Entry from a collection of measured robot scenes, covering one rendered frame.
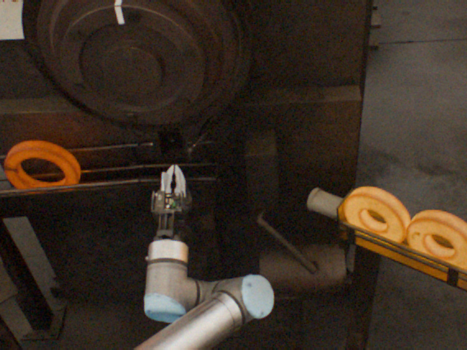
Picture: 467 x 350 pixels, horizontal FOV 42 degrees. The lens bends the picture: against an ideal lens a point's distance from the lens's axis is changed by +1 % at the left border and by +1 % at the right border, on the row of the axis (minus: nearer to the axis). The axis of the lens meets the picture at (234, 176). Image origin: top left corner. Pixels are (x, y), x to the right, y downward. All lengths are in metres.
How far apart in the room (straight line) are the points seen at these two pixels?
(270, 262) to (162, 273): 0.34
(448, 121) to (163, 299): 1.82
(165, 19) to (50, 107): 0.55
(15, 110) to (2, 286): 0.44
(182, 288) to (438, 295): 1.10
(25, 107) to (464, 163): 1.75
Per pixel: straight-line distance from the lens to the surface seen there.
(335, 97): 1.50
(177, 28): 1.15
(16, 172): 1.65
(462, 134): 2.78
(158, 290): 1.34
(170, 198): 1.42
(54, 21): 1.26
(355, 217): 1.46
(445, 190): 2.52
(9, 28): 1.51
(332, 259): 1.58
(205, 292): 1.39
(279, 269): 1.57
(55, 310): 2.26
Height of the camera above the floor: 1.80
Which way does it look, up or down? 46 degrees down
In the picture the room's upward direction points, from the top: 6 degrees counter-clockwise
